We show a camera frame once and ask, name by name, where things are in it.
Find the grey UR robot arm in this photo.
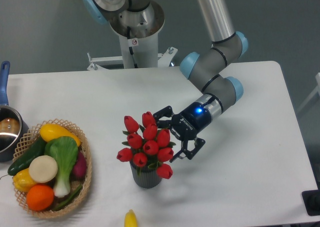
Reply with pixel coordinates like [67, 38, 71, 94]
[82, 0, 248, 159]

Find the green bean pod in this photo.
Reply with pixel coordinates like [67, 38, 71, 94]
[52, 185, 83, 212]

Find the beige round bun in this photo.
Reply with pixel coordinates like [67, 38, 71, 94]
[28, 155, 58, 183]

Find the dark grey ribbed vase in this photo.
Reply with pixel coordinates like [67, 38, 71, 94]
[129, 161, 162, 189]

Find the orange fruit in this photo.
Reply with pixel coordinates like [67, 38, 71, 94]
[26, 184, 55, 212]

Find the green cucumber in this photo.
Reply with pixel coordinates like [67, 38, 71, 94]
[7, 136, 47, 176]

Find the blue handled saucepan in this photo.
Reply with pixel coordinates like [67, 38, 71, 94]
[0, 61, 29, 162]

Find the yellow lemon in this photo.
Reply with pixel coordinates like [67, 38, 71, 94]
[12, 168, 37, 193]

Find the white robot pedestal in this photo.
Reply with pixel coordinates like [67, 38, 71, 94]
[85, 0, 178, 70]

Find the black device at table edge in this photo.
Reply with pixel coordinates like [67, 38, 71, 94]
[301, 189, 320, 216]

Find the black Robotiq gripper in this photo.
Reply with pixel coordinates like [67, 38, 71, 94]
[152, 100, 213, 163]

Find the yellow squash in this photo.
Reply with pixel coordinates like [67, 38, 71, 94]
[39, 123, 81, 147]

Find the purple sweet potato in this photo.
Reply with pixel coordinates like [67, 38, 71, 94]
[72, 151, 87, 179]

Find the yellow banana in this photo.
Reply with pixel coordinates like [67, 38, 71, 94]
[124, 209, 138, 227]

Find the green bok choy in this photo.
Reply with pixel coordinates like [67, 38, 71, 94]
[44, 136, 78, 198]

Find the white metal frame right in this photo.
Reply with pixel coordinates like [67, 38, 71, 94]
[297, 72, 320, 115]

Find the woven wicker basket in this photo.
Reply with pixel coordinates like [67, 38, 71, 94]
[13, 119, 92, 219]

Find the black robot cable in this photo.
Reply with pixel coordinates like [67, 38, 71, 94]
[126, 26, 139, 69]

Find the red tulip bouquet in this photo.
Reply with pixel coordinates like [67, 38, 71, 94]
[116, 111, 175, 180]

